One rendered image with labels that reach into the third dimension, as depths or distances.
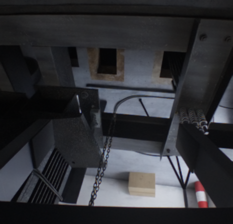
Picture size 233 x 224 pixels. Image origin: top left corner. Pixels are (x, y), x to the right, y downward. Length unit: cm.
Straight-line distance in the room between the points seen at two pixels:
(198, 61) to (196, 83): 12
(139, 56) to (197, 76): 76
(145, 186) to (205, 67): 226
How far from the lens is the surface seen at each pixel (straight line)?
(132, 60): 156
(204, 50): 84
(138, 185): 286
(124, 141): 123
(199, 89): 94
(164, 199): 324
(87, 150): 96
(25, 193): 89
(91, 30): 81
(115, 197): 316
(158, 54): 154
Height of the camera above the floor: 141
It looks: 49 degrees down
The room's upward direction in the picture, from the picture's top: 167 degrees counter-clockwise
